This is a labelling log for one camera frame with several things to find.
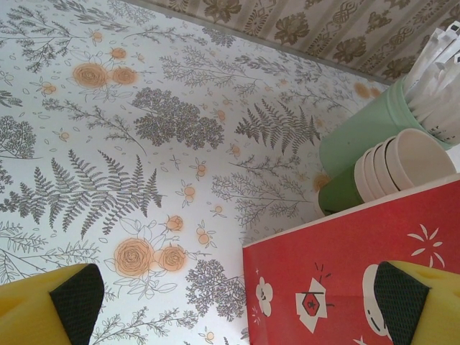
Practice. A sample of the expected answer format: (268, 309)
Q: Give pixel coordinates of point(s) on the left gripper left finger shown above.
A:
(36, 309)

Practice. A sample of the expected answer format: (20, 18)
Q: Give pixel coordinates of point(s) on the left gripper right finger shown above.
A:
(431, 305)

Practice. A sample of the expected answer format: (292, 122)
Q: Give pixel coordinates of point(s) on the red white paper gift bag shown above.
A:
(323, 269)

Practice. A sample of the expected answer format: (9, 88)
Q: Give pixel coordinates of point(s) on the green paper cup stack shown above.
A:
(413, 158)

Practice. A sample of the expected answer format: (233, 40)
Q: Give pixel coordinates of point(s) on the mint green holder cup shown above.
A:
(359, 125)

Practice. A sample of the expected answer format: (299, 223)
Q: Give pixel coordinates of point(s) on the floral table cover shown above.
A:
(143, 143)

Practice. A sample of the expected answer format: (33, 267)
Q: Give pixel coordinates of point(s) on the white wrapped stirrer bundle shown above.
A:
(438, 90)

